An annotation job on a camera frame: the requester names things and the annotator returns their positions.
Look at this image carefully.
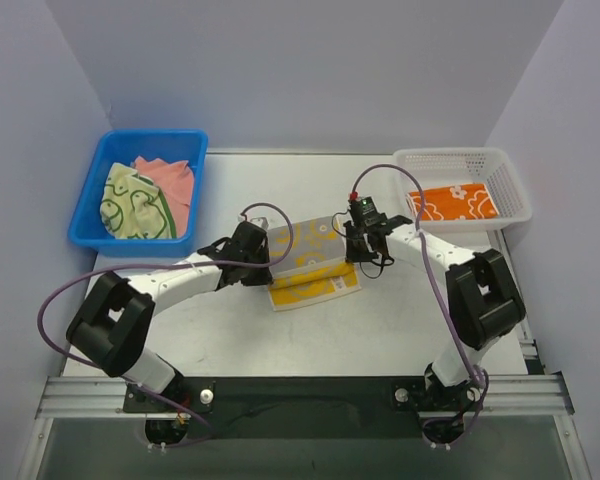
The purple cable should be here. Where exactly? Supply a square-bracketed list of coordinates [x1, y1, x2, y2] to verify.
[348, 163, 490, 444]
[38, 202, 296, 446]

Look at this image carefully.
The pink towel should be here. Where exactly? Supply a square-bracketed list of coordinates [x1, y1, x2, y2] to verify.
[132, 156, 195, 238]

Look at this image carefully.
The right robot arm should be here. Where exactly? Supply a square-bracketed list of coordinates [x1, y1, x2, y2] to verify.
[344, 216, 526, 388]

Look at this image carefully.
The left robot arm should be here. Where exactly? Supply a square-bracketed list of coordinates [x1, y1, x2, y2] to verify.
[66, 218, 272, 402]

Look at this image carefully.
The yellow patterned towel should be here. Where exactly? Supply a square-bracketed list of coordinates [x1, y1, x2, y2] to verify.
[268, 216, 361, 312]

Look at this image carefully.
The orange lion print towel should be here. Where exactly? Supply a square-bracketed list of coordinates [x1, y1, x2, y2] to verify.
[406, 183, 499, 221]

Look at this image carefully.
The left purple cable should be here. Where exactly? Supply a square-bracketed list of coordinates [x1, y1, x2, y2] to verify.
[38, 202, 296, 446]

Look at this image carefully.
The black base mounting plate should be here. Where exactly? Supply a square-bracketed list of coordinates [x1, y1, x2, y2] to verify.
[124, 375, 476, 441]

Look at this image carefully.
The white perforated plastic basket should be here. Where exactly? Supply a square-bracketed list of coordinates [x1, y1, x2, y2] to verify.
[393, 148, 532, 233]

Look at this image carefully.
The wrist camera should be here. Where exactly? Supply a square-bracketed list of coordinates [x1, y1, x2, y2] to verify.
[238, 214, 269, 231]
[349, 192, 387, 229]

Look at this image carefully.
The blue plastic bin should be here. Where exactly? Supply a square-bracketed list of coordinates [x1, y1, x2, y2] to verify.
[68, 129, 208, 258]

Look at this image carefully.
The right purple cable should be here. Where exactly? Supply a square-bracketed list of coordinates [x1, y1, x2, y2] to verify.
[348, 163, 490, 444]

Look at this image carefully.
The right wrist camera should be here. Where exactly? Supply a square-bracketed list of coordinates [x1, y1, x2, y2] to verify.
[349, 192, 387, 229]

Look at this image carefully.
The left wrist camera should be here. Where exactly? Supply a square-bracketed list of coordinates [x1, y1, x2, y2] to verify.
[238, 214, 269, 231]

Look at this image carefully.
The cream green patterned towel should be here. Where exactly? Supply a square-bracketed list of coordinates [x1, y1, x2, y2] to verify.
[99, 163, 177, 240]

